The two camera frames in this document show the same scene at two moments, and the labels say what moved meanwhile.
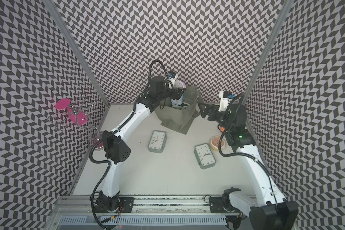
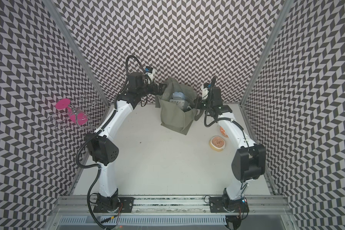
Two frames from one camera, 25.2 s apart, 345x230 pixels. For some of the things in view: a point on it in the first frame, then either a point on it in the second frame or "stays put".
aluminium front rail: x=86 y=206 stays put
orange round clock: x=214 y=142 stays put
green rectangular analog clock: x=157 y=142 → x=180 y=102
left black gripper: x=178 y=93 → x=160 y=90
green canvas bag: x=179 y=119 stays put
